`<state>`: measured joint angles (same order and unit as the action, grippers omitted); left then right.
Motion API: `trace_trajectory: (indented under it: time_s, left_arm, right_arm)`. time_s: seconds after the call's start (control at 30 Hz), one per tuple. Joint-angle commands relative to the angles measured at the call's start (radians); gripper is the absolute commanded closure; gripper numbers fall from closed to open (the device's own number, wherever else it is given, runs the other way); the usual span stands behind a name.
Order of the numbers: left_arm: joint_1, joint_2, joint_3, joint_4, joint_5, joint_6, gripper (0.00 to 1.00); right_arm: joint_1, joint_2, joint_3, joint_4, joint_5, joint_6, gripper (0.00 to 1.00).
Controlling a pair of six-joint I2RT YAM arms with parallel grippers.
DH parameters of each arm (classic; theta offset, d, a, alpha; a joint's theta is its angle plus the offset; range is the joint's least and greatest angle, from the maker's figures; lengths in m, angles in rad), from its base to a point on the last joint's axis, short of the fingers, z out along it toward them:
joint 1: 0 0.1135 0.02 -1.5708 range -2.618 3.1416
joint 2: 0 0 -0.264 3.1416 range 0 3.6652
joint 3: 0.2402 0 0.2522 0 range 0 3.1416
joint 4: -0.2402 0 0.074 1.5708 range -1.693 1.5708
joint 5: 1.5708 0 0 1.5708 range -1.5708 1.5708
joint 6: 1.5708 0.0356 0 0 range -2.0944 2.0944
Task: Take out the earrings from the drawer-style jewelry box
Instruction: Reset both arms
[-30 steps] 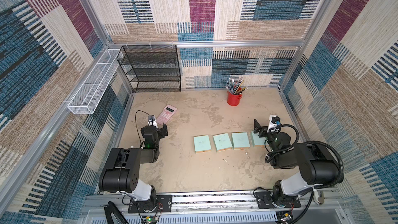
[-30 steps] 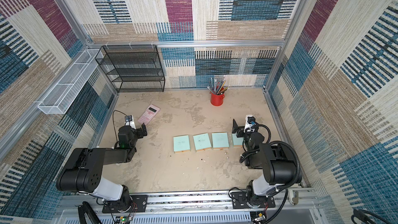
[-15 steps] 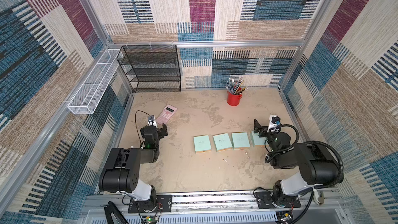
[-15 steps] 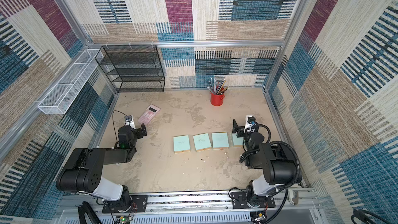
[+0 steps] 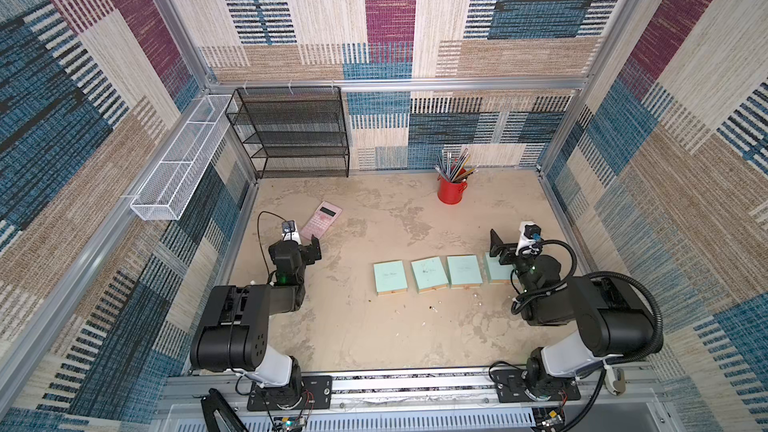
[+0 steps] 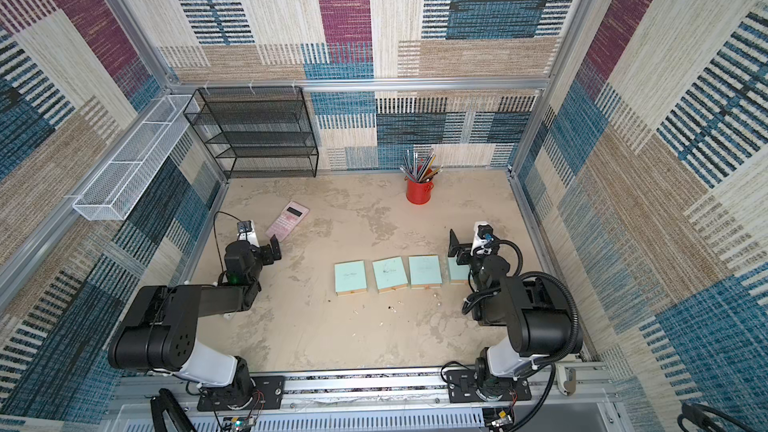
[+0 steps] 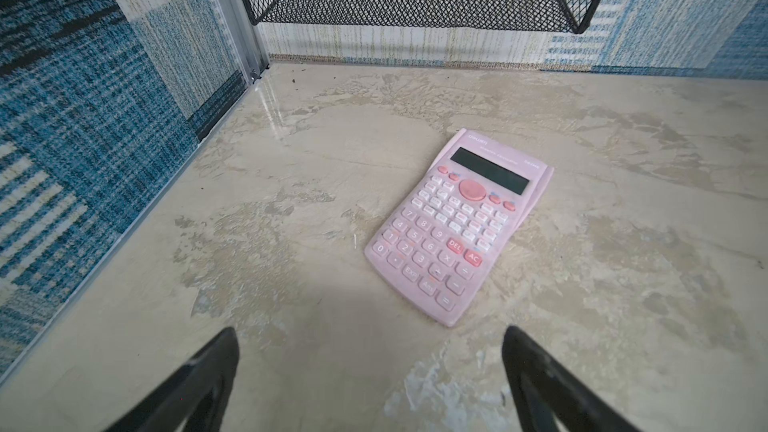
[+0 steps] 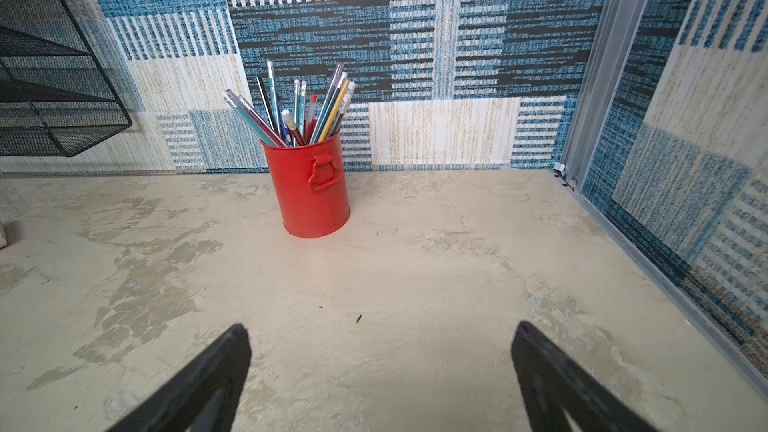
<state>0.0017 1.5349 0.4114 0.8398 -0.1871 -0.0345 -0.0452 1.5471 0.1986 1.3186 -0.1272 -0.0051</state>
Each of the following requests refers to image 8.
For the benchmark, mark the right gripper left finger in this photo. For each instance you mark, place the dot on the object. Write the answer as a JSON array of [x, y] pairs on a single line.
[[204, 395]]

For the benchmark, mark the red pencil cup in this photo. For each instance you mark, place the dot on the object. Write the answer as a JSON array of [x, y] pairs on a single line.
[[310, 186]]

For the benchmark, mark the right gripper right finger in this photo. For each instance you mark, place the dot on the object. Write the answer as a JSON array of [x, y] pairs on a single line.
[[557, 391]]

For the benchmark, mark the pencils bundle in cup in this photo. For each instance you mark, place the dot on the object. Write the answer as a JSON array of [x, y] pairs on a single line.
[[302, 119]]

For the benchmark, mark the black wire shelf rack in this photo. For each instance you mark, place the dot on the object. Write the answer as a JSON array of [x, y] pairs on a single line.
[[56, 98]]

